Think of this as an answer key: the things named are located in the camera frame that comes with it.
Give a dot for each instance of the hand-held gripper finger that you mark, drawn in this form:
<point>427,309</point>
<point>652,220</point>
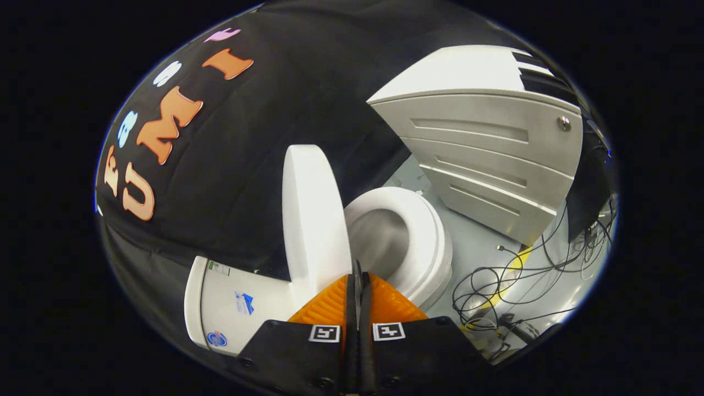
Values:
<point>353,341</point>
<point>367,341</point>

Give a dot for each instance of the white toilet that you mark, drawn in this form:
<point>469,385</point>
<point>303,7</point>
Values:
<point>231,308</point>

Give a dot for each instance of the white toilet seat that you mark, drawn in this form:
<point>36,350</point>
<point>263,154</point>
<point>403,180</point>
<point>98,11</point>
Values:
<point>423,220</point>

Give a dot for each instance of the yellow floor tape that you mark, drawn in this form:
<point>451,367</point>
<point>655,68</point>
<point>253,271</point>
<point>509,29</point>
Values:
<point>517,261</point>

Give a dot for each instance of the black backdrop cloth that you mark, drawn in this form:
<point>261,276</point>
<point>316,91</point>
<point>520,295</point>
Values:
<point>264,137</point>

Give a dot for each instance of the white drawer cabinet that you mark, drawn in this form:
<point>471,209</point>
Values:
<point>484,143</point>

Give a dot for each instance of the dark cloth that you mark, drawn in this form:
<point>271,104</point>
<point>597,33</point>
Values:
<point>586,187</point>

